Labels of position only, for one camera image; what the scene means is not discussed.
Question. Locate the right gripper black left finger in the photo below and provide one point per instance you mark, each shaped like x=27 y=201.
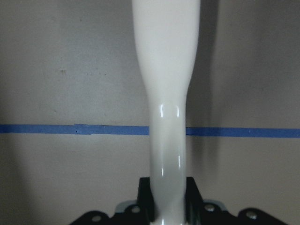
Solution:
x=145 y=199

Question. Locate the beige hand brush black bristles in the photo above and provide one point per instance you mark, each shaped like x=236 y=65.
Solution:
x=166 y=38

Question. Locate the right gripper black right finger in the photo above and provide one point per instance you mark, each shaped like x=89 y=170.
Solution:
x=193 y=202

